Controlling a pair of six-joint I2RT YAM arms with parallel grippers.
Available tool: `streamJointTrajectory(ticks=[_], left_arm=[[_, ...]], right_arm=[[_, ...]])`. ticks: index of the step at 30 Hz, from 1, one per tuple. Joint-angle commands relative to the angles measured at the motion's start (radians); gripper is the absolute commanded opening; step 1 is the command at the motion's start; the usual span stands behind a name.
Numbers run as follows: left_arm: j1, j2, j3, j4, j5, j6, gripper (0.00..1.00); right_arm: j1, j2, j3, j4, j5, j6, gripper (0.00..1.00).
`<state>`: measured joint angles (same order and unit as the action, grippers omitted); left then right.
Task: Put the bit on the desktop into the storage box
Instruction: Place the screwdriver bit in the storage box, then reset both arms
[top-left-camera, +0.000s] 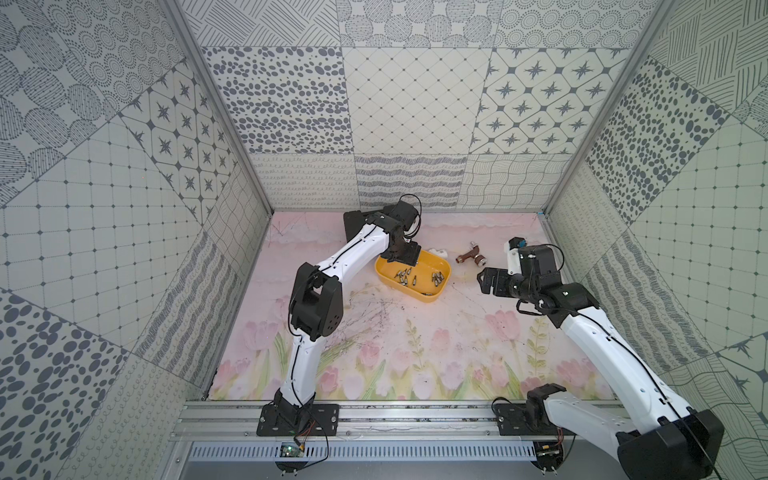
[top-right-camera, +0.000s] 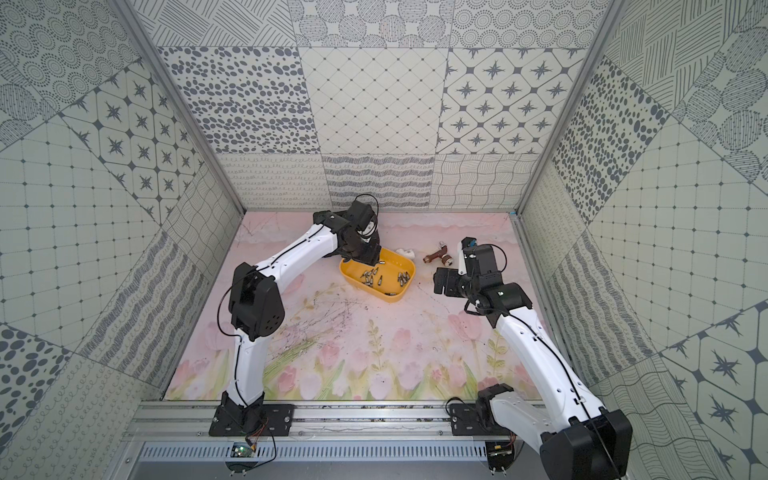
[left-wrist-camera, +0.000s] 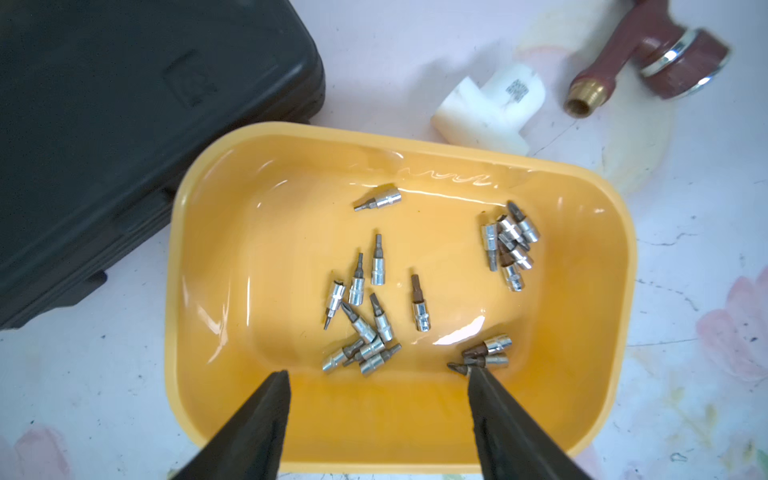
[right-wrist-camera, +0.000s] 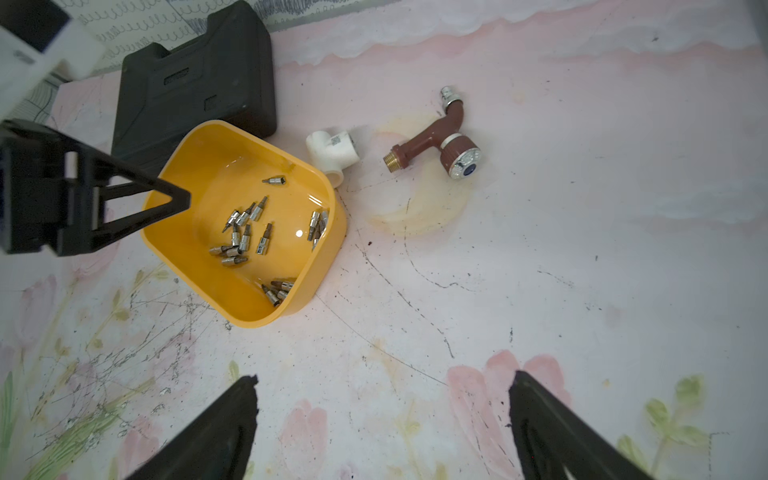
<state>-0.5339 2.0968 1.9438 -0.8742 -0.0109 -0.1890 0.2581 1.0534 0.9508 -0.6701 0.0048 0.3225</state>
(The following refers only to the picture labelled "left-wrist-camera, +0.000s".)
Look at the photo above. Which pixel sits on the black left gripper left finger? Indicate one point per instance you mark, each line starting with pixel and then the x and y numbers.
pixel 250 444

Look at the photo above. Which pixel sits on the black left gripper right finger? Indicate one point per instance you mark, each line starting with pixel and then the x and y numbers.
pixel 510 444

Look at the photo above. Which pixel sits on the single metal bit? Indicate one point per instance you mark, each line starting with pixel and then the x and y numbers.
pixel 468 364

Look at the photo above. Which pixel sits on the twelfth metal bit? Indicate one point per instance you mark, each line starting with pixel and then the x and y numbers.
pixel 419 306

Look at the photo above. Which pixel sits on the fifteenth metal bit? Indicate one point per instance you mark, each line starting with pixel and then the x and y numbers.
pixel 510 270

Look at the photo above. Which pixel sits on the fourteenth metal bit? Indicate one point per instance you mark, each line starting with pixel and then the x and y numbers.
pixel 514 250

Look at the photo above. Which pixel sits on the sixteenth metal bit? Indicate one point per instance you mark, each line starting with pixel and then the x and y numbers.
pixel 356 292

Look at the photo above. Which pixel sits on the thirteenth metal bit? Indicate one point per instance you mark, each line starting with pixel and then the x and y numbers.
pixel 510 234

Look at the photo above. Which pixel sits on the eleventh metal bit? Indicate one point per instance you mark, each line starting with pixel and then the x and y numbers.
pixel 380 200

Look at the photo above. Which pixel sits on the yellow plastic storage box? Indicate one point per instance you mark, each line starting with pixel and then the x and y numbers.
pixel 264 222

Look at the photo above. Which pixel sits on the white pipe tee fitting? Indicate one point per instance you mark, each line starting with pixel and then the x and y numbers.
pixel 491 117

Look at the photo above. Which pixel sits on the black plastic tool case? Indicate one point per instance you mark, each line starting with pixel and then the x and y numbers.
pixel 105 105

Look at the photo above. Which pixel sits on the brown water tap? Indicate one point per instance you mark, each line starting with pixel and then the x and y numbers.
pixel 673 61

